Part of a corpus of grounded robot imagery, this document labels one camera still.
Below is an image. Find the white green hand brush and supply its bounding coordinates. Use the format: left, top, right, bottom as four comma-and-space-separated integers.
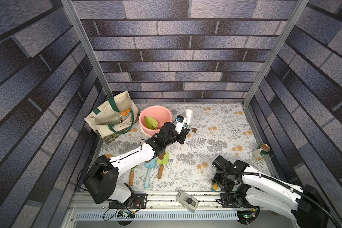
185, 109, 193, 125

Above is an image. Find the green shovel brown handle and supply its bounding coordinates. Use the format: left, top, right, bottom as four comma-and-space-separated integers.
148, 116, 159, 129

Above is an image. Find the blue trowel with soil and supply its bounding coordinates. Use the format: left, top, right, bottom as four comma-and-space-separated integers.
144, 157, 157, 189

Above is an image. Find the grey tape dispenser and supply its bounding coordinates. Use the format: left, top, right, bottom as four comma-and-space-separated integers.
176, 191, 199, 213

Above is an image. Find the cream canvas tote bag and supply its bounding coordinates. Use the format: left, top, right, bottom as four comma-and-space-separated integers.
85, 91, 140, 145

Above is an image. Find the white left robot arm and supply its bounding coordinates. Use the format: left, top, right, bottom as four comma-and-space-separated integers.
83, 122, 190, 208

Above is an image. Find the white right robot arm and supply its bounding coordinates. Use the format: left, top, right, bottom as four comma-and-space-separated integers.
212, 156, 340, 228

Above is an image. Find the green trowel yellow blue handle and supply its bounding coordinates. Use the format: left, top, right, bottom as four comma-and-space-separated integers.
144, 117, 155, 130

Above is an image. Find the pink plastic bucket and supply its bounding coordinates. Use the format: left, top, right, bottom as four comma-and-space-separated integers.
139, 105, 173, 137

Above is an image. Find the green hand rake wooden handle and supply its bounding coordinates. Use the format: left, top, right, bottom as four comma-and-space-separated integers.
129, 166, 138, 186

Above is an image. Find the green trowel brown handle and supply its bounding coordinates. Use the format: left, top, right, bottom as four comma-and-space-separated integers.
157, 151, 169, 179

